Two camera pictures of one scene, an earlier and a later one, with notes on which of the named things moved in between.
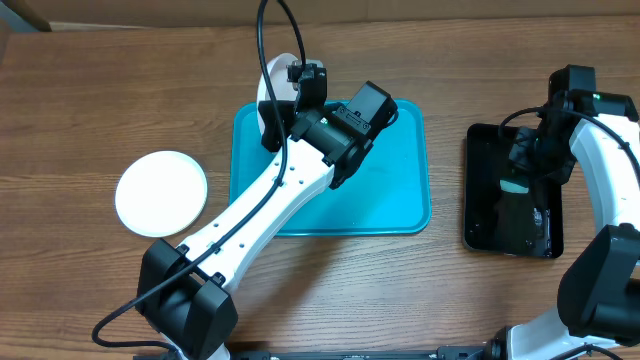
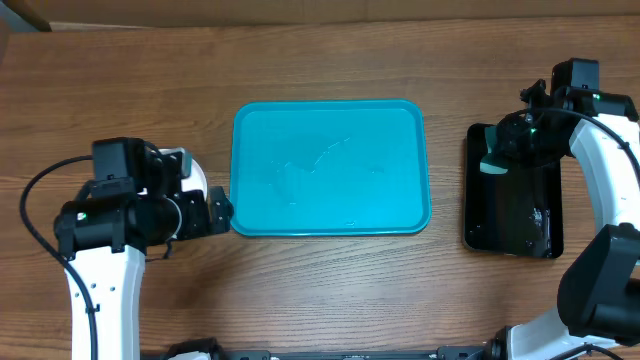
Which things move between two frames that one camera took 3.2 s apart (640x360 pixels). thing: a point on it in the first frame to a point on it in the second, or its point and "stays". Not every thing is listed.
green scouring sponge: [511, 187] to [491, 163]
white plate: [282, 89] to [197, 181]
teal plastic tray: [387, 192] stays
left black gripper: [273, 141] to [200, 222]
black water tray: [497, 221] stays
